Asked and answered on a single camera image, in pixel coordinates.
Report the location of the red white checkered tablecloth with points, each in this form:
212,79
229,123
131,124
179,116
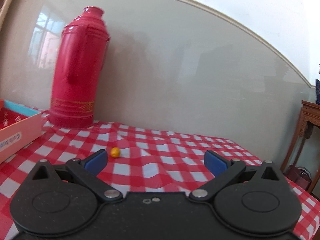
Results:
150,161

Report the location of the red thermos flask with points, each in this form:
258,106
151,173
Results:
80,59

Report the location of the dark red handbag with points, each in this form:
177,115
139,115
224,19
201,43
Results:
299,175

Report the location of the colourful cardboard box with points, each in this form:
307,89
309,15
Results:
20,125

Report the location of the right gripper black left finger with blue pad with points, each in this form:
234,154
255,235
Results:
85,172

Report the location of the small yellow kumquat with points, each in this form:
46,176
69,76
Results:
115,152

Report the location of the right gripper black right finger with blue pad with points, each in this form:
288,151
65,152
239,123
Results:
225,173

